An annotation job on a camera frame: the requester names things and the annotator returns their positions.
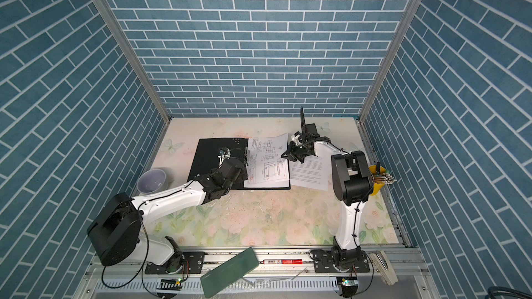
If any orange black file folder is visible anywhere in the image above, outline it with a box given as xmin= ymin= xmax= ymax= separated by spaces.
xmin=186 ymin=136 xmax=292 ymax=191

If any technical drawing paper sheet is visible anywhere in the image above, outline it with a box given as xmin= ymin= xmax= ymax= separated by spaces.
xmin=244 ymin=134 xmax=290 ymax=190

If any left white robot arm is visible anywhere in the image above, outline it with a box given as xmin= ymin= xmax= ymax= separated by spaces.
xmin=87 ymin=157 xmax=247 ymax=274

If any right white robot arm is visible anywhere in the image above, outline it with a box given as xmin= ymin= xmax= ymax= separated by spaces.
xmin=281 ymin=122 xmax=374 ymax=270

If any grey ceramic mug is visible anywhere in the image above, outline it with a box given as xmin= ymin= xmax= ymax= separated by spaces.
xmin=137 ymin=168 xmax=168 ymax=195

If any yellow pen cup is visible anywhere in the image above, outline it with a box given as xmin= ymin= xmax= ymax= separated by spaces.
xmin=369 ymin=165 xmax=386 ymax=195

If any red marker pen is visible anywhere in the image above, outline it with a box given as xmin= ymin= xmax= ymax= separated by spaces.
xmin=261 ymin=259 xmax=303 ymax=265

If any green board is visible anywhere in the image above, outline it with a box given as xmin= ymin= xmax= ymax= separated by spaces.
xmin=200 ymin=247 xmax=260 ymax=298

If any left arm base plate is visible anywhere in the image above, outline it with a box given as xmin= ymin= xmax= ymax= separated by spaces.
xmin=145 ymin=251 xmax=206 ymax=275

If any aluminium front rail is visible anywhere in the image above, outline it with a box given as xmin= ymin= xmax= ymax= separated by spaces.
xmin=91 ymin=246 xmax=428 ymax=280

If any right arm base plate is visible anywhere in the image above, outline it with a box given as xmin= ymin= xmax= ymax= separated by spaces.
xmin=308 ymin=249 xmax=370 ymax=274

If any aluminium corner frame post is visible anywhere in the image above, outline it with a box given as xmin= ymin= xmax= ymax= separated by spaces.
xmin=359 ymin=0 xmax=422 ymax=123

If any left aluminium frame post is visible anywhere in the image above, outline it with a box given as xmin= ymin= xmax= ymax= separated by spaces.
xmin=92 ymin=0 xmax=171 ymax=124

